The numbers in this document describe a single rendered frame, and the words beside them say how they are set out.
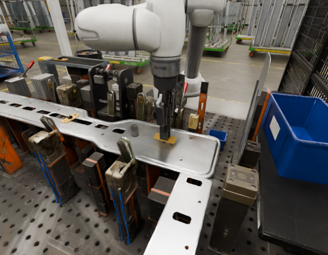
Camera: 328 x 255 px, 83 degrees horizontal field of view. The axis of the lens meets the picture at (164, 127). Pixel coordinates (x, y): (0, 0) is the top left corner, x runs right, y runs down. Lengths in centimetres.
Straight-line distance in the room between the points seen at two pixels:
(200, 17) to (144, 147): 71
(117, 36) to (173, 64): 16
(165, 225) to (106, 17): 52
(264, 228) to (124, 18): 58
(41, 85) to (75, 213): 69
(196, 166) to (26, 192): 82
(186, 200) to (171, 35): 43
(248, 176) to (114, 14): 53
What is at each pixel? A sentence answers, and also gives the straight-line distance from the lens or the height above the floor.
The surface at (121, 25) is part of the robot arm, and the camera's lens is 53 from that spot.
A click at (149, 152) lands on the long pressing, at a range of 66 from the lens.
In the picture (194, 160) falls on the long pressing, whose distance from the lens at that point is 64.
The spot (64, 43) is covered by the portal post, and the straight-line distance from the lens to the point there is 488.
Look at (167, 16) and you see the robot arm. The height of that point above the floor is 141.
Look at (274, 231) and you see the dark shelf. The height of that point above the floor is 103.
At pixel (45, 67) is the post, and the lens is 144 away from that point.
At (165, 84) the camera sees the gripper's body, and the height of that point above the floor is 124.
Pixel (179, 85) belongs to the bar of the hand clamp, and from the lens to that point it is 76.
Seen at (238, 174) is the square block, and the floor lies 106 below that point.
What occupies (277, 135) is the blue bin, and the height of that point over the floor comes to 110.
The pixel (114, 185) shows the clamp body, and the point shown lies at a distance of 57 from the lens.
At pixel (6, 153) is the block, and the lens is 120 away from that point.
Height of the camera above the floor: 143
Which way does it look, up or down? 33 degrees down
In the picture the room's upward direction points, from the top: straight up
